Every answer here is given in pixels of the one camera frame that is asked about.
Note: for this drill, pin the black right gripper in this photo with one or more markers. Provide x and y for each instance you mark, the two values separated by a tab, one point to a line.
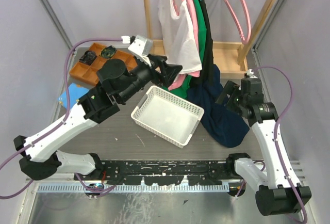
232	89

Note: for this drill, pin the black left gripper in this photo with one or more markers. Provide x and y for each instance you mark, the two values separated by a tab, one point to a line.
166	78

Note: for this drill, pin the navy blue t shirt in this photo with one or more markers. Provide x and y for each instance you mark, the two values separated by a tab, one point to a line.
224	126

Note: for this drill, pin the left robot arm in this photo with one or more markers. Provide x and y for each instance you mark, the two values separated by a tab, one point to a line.
41	157

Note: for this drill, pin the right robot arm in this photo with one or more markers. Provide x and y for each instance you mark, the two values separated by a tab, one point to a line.
277	190

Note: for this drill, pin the pink t shirt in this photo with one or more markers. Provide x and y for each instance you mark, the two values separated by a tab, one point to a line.
192	15

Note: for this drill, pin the white t shirt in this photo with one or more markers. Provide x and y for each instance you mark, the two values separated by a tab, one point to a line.
180	33

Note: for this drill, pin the black t shirt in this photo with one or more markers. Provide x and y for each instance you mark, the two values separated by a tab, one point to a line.
207	65

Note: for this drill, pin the green t shirt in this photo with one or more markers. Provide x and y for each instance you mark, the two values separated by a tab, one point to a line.
186	80

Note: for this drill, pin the wooden clothes rack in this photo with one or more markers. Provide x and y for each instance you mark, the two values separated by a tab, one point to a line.
230	57

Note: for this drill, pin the white plastic basket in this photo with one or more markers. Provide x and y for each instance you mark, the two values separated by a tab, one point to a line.
168	116

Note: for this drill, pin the dark rolled sock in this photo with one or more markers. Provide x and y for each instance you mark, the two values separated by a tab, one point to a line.
88	58
108	52

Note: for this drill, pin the orange wooden compartment tray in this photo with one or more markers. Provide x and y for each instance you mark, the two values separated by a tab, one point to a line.
87	74

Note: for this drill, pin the blue folded cloth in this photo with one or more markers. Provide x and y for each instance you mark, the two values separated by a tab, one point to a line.
75	92

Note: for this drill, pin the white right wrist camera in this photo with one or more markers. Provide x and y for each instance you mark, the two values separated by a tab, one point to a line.
250	74

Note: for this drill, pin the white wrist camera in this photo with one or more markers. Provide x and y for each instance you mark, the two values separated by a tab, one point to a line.
250	74
140	47

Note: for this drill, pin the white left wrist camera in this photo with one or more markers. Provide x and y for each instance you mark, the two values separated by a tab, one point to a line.
140	47

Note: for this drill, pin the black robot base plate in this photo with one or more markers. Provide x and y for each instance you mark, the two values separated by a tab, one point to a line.
163	173

